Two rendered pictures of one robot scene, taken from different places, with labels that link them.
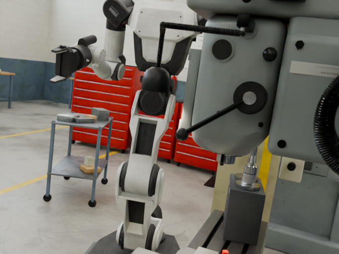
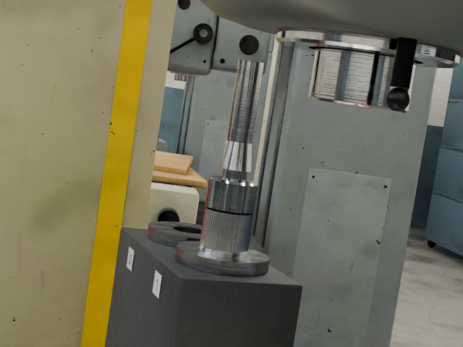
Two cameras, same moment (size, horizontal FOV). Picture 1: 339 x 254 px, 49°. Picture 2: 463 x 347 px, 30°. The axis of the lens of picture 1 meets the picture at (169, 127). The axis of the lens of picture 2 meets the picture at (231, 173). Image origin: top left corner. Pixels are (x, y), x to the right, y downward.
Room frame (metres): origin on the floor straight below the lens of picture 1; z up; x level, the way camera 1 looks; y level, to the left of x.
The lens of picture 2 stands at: (0.60, 0.10, 1.28)
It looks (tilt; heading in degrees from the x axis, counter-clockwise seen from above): 6 degrees down; 330
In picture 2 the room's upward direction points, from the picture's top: 8 degrees clockwise
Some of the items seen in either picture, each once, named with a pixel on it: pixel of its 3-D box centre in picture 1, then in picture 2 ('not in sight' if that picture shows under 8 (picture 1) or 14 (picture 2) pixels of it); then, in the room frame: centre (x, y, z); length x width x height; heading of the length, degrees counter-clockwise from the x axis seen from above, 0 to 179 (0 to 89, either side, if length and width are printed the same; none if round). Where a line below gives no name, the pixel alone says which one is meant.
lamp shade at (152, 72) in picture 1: (156, 78); not in sight; (0.96, 0.05, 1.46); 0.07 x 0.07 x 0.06
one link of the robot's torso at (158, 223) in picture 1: (140, 232); not in sight; (1.75, 0.07, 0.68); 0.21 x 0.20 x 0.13; 172
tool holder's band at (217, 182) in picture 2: (250, 166); (233, 184); (1.30, -0.31, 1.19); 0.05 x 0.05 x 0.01
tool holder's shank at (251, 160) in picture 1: (253, 149); (242, 120); (1.30, -0.31, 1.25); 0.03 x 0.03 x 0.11
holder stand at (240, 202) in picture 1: (242, 205); (191, 336); (1.35, -0.31, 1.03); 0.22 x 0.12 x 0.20; 172
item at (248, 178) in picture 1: (249, 175); (227, 220); (1.30, -0.31, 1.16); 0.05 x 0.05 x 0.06
